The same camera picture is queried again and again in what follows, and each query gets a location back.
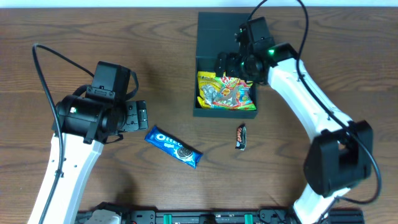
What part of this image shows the black gift box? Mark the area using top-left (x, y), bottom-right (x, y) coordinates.
top-left (193, 12), bottom-right (258, 119)

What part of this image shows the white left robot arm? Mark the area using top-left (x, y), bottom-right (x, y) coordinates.
top-left (29, 85), bottom-right (148, 223)

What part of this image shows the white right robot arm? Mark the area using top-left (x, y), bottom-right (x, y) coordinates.
top-left (215, 43), bottom-right (373, 223)

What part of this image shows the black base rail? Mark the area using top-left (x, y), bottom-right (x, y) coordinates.
top-left (76, 201), bottom-right (364, 224)

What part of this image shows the blue Oreo cookie pack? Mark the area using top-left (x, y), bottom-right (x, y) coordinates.
top-left (144, 126), bottom-right (203, 169)

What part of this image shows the small Mars chocolate bar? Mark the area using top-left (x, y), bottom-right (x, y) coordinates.
top-left (235, 124), bottom-right (247, 151)

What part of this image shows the Haribo gummy worms bag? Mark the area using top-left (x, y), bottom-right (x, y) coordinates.
top-left (214, 77), bottom-right (256, 111)

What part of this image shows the yellow snack bag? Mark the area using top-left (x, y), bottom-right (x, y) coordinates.
top-left (197, 71), bottom-right (223, 109)

